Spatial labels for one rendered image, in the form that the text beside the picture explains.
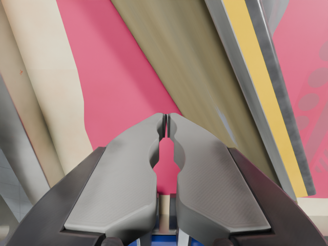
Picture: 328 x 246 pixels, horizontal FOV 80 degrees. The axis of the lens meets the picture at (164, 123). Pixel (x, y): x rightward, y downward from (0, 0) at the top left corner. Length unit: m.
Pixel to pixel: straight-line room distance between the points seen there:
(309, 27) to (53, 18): 0.24
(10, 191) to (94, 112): 2.07
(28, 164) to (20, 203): 2.11
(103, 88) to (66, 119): 0.07
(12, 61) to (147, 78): 0.13
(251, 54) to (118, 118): 0.16
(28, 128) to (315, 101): 0.33
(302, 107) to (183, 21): 0.18
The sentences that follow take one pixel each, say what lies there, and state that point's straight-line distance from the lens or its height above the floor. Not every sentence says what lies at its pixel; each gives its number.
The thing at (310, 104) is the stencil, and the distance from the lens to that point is 0.29.
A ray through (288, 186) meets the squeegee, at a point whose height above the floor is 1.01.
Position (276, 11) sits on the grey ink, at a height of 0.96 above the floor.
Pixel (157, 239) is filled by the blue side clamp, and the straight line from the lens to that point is 0.36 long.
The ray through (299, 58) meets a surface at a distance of 0.26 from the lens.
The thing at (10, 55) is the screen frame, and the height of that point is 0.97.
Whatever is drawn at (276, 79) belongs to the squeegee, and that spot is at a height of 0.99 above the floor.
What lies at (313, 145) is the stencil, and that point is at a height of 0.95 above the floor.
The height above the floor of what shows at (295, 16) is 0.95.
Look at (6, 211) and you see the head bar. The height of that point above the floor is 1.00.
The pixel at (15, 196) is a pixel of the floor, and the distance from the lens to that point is 2.34.
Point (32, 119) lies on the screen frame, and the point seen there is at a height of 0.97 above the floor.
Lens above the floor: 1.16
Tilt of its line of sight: 58 degrees down
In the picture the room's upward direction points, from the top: 179 degrees counter-clockwise
